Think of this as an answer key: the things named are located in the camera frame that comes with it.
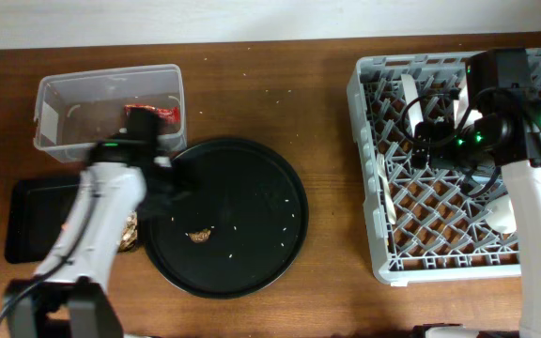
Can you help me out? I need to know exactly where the cream cup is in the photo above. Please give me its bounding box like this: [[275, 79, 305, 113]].
[[485, 194, 517, 235]]

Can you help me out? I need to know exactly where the white plastic fork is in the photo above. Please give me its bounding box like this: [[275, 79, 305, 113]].
[[376, 153, 397, 225]]

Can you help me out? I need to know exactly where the black rectangular tray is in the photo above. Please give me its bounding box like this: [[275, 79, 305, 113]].
[[4, 175, 80, 264]]

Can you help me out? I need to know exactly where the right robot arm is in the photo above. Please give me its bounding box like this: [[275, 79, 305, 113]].
[[401, 48, 541, 337]]

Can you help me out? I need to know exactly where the grey plate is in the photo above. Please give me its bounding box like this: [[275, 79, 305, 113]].
[[401, 74, 424, 135]]

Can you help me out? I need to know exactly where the round black serving tray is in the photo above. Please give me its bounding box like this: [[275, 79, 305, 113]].
[[139, 138, 309, 299]]

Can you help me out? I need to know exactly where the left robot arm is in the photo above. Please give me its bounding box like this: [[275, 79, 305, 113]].
[[0, 107, 192, 337]]

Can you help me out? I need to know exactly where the clear plastic bin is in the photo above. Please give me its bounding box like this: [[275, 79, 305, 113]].
[[33, 64, 187, 162]]

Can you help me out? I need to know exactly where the grey dishwasher rack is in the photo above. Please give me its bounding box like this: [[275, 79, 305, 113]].
[[347, 49, 541, 286]]

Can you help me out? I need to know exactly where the pile of rice and shells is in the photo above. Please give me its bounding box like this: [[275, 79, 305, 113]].
[[117, 211, 138, 253]]

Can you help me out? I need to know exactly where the red snack wrapper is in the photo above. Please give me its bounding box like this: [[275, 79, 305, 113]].
[[124, 104, 181, 125]]

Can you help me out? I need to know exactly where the pink bowl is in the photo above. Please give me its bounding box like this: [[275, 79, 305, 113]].
[[453, 78, 469, 127]]

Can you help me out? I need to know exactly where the brown walnut shell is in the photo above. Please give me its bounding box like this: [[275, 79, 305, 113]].
[[188, 228, 211, 243]]

